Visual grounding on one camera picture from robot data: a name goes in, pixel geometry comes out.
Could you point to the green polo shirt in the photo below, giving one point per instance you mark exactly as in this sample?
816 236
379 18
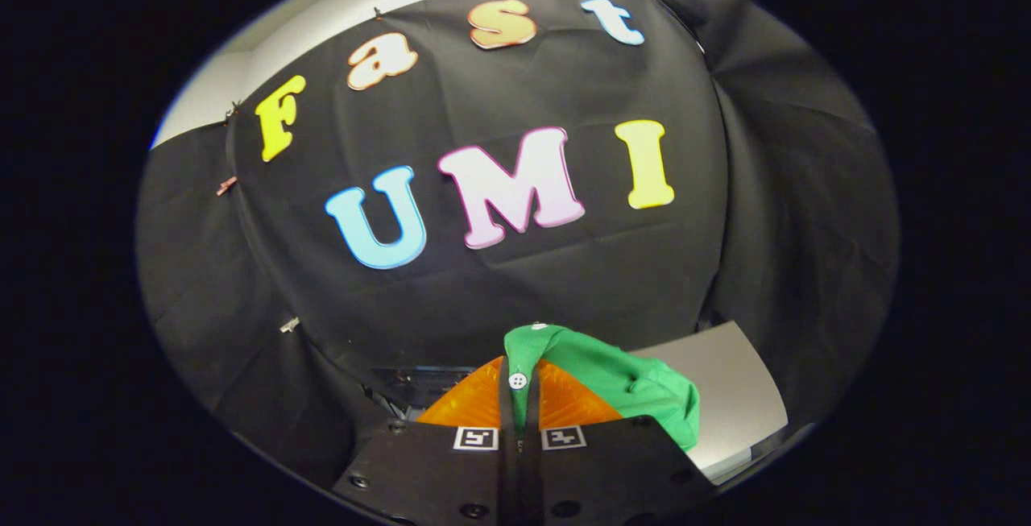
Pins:
620 381

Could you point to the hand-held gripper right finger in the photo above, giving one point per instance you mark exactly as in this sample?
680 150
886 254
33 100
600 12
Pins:
532 478

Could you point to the black backdrop cloth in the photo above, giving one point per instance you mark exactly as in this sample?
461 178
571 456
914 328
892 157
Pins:
499 284

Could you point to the copper clip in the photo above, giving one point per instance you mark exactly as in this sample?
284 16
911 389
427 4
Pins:
226 185

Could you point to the silver clip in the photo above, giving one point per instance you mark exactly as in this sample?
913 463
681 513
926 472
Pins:
289 324

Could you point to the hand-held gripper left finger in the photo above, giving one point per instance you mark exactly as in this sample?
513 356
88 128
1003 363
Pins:
506 478

